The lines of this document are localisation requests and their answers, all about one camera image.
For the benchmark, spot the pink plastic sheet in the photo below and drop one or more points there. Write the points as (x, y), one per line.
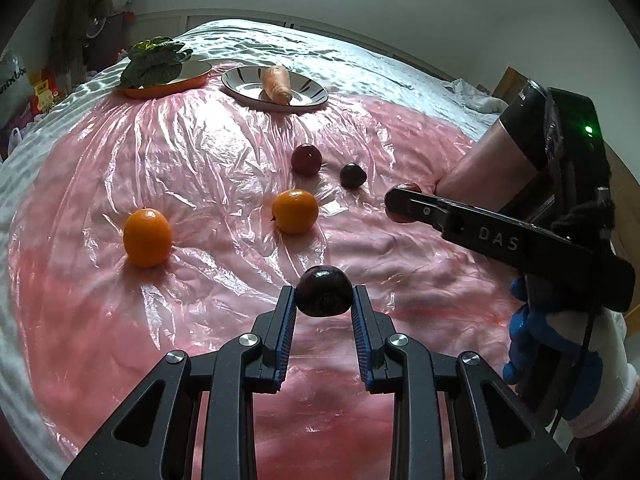
(200, 160)

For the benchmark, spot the person's right hand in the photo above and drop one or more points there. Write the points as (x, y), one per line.
(575, 350)

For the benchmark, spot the red plum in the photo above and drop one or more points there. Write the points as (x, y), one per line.
(412, 188)
(306, 159)

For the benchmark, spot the white crumpled cloth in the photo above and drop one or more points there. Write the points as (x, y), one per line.
(475, 92)

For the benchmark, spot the white fan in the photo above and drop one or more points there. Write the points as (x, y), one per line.
(95, 27)

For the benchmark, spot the green leafy vegetable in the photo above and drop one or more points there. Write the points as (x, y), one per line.
(150, 62)

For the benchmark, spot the striped white plate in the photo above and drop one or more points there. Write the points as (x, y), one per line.
(240, 85)

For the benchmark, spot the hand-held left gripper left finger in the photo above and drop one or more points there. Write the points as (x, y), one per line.
(285, 330)

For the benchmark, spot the maroon cabinet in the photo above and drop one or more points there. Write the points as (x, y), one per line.
(117, 27)

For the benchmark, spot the orange plate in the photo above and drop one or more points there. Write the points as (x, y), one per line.
(187, 77)

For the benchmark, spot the white radiator cover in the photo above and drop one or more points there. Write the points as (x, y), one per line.
(160, 21)

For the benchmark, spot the yellow boxes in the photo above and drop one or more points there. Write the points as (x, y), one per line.
(42, 90)

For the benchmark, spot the red plum back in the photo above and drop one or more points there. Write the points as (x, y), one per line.
(306, 159)

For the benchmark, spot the carrot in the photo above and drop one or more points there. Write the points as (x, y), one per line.
(276, 85)

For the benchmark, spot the person's right forearm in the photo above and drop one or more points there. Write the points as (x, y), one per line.
(600, 455)

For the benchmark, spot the grey bag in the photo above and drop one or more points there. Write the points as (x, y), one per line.
(10, 80)

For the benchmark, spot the dark plum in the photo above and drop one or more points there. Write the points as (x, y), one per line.
(352, 175)
(322, 292)

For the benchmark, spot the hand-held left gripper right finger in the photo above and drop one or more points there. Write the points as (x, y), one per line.
(362, 330)

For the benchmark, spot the orange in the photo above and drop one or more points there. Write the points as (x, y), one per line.
(147, 237)
(295, 211)

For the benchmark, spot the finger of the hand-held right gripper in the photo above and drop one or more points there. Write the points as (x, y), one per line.
(400, 205)

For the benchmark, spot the white plastic bag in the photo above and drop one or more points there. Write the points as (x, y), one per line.
(15, 140)

